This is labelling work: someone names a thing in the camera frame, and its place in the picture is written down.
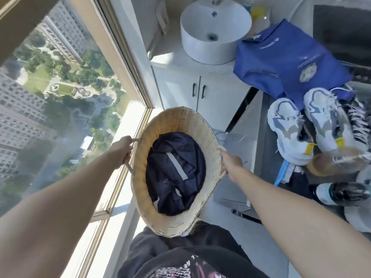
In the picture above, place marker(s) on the woven wicker laundry basket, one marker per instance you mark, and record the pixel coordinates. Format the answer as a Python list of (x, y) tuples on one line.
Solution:
[(171, 182)]

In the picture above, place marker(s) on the dark navy garment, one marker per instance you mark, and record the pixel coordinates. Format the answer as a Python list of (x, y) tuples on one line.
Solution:
[(175, 173)]

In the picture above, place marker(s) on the grey washing machine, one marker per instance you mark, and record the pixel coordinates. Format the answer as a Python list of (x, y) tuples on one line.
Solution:
[(246, 159)]

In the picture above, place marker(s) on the person's left hand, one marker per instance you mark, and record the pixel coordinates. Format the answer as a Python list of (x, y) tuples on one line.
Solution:
[(121, 151)]

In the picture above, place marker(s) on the dark bottle with white label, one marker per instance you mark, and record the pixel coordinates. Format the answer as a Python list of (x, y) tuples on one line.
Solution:
[(339, 193)]

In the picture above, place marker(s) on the yellow bottle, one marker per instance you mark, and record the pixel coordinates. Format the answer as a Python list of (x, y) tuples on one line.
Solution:
[(258, 15)]

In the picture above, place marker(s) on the person's left fingers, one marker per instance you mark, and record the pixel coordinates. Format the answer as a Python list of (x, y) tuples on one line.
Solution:
[(129, 147)]

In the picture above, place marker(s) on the person's black printed clothing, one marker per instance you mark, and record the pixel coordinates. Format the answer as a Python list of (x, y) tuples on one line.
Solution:
[(185, 257)]

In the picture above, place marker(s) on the blue fabric bag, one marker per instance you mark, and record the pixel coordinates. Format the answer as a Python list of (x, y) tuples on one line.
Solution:
[(284, 60)]

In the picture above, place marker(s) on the person's right forearm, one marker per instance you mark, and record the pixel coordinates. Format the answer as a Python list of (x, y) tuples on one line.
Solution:
[(292, 220)]

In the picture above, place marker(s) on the black canvas sneaker white laces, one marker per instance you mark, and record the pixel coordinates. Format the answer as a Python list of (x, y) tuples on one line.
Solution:
[(358, 118)]

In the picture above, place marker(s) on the window frame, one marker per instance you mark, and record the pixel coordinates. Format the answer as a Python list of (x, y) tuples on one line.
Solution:
[(121, 69)]

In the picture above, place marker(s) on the blue scrubbing brush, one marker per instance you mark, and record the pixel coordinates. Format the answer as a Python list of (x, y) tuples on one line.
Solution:
[(281, 172)]

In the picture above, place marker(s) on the person's left forearm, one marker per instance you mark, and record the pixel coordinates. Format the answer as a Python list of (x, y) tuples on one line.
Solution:
[(52, 217)]

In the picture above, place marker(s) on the white chunky sneaker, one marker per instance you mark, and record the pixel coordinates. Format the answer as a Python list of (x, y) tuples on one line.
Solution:
[(327, 118), (288, 131)]

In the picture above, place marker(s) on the person's right hand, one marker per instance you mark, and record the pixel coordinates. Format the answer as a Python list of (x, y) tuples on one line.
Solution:
[(230, 163)]

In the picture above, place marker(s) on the white round basin sink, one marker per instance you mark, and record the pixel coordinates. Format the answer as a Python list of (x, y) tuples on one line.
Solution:
[(216, 28)]

